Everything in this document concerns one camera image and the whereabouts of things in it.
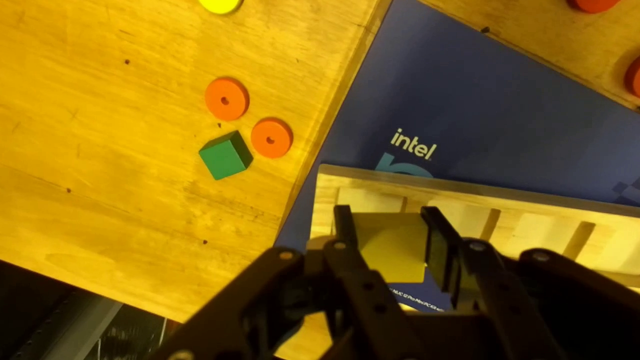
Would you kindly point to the orange disc block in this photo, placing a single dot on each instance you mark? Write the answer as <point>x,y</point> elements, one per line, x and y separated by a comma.
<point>273,137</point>
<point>227,98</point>

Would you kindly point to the blue intel box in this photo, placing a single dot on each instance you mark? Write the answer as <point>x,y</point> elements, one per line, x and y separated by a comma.
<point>439,100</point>

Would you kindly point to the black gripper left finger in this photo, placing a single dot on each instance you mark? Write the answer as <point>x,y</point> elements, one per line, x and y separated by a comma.
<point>267,304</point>

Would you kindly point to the wooden board on box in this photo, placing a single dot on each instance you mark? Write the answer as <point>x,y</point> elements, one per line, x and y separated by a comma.
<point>597,234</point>

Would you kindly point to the green cube block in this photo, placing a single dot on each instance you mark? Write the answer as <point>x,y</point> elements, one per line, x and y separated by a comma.
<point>227,155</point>

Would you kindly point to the red round block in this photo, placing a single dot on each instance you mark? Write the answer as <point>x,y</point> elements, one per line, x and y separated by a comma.
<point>593,7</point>

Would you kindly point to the yellow cube block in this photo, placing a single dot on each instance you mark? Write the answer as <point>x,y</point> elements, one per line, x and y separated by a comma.
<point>395,244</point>

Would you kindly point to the yellow round block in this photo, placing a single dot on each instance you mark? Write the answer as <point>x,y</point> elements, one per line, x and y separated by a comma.
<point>220,7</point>

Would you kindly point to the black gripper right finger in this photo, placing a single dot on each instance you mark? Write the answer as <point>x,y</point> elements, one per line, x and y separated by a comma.
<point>539,304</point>

